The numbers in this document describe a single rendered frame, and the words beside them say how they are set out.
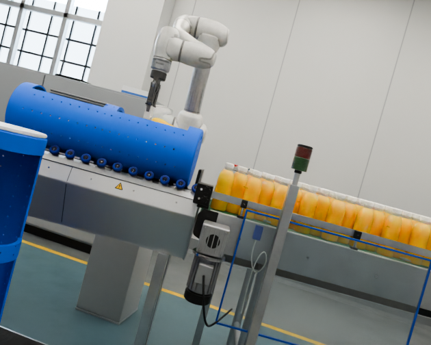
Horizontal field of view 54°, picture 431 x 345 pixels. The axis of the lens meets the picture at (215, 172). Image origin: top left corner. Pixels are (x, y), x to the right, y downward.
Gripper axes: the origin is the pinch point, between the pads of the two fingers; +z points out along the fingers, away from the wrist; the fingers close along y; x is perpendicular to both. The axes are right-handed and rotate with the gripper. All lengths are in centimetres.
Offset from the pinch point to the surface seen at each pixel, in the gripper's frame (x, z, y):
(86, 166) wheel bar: -19.2, 31.5, 10.4
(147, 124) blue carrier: 2.9, 5.9, 9.8
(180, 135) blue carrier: 18.8, 6.5, 10.3
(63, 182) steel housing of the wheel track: -27, 41, 13
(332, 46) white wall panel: 120, -134, -259
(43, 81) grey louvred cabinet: -136, -12, -177
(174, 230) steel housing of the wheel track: 27, 49, 10
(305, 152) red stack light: 70, 1, 38
